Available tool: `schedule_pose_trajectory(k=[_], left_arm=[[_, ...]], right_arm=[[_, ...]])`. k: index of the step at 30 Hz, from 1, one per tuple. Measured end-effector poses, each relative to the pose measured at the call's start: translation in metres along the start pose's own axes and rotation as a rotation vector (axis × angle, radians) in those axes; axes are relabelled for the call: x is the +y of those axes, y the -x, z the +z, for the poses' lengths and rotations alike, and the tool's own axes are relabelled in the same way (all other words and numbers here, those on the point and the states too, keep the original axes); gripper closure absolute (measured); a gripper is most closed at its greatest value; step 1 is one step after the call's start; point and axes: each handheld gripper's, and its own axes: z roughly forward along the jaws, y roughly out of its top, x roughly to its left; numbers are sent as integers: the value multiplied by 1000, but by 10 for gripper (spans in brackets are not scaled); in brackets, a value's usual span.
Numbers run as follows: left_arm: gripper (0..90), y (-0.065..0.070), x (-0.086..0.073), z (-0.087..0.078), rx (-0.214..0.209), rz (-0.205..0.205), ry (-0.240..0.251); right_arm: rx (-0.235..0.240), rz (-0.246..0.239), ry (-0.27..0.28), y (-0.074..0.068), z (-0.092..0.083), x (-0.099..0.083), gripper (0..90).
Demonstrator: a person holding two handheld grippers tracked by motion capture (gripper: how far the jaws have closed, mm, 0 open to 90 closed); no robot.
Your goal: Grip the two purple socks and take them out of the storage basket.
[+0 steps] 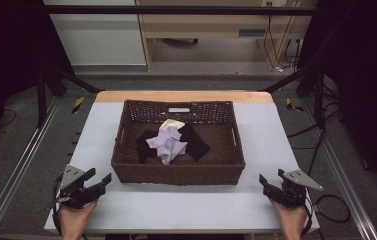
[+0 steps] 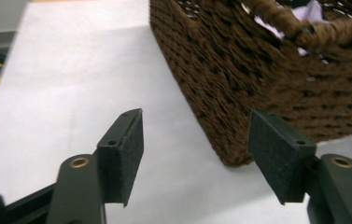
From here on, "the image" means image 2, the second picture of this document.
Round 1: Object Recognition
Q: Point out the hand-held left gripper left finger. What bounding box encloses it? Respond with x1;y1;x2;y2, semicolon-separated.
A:
46;107;145;224

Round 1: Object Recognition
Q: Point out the brown woven basket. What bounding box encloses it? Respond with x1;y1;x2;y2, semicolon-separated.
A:
148;0;352;168

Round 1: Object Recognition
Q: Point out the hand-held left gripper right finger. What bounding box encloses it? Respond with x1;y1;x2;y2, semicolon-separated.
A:
247;108;352;224

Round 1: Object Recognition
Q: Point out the white cloth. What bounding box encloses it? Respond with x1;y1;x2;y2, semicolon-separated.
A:
240;0;333;66

